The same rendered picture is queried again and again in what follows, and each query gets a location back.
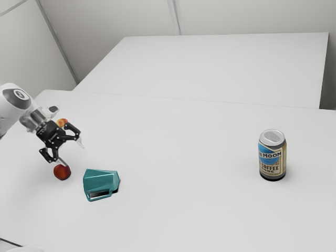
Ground teal faceted mug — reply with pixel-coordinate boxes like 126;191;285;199
82;169;122;203

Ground coffee can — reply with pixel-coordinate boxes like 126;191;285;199
257;129;287;182

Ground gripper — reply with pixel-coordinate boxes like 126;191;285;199
35;121;86;167

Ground red peach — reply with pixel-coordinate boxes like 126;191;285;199
53;164;71;181

